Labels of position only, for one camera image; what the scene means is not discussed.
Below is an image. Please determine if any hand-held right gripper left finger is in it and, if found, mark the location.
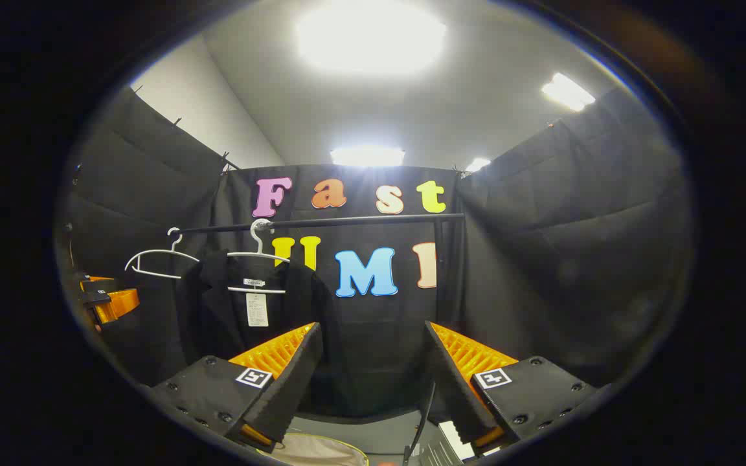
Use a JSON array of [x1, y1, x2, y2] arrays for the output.
[[151, 322, 324, 454]]

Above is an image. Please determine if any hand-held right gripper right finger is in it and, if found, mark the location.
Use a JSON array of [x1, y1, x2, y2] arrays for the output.
[[424, 320, 597, 457]]

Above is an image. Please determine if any beige laundry hamper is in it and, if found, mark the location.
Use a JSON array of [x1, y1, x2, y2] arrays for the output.
[[263, 432, 370, 466]]

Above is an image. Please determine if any black garment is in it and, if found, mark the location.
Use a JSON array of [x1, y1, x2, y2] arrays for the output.
[[175, 249, 341, 415]]

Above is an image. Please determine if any empty white clothes hanger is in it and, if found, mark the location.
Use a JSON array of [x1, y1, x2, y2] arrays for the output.
[[124, 227, 200, 280]]

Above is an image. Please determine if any black clothes rack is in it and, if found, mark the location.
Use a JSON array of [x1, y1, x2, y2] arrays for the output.
[[177, 212, 466, 324]]

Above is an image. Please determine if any black backdrop cloth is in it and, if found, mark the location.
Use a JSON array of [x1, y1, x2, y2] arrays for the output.
[[56, 87, 694, 421]]

